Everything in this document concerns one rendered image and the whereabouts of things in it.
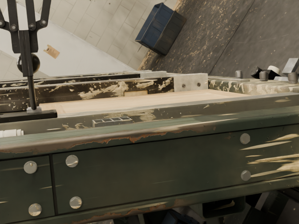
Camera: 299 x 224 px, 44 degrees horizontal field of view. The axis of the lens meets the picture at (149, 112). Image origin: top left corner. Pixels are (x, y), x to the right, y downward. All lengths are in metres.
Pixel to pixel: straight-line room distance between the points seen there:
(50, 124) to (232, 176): 0.34
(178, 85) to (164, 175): 0.79
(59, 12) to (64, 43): 1.45
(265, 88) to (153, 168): 0.58
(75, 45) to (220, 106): 4.04
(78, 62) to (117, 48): 1.55
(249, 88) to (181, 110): 0.37
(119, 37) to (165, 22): 1.18
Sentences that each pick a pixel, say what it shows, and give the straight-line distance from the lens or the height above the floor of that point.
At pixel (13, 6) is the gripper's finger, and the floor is 1.49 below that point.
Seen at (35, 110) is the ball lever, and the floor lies 1.39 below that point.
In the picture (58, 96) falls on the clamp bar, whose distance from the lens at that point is 1.18.
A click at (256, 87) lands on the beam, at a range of 1.04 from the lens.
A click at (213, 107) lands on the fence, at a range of 0.77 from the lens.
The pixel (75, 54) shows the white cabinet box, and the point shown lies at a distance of 4.75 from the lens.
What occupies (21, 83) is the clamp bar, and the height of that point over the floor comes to 1.45.
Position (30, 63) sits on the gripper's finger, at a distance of 0.60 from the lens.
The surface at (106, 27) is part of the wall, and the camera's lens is 6.16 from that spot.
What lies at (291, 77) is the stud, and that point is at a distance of 1.01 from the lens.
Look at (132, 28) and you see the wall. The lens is 6.21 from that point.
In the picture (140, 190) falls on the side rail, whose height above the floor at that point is 1.24.
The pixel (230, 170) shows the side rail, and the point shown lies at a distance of 0.52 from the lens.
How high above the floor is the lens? 1.42
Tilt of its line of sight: 18 degrees down
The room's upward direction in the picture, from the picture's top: 61 degrees counter-clockwise
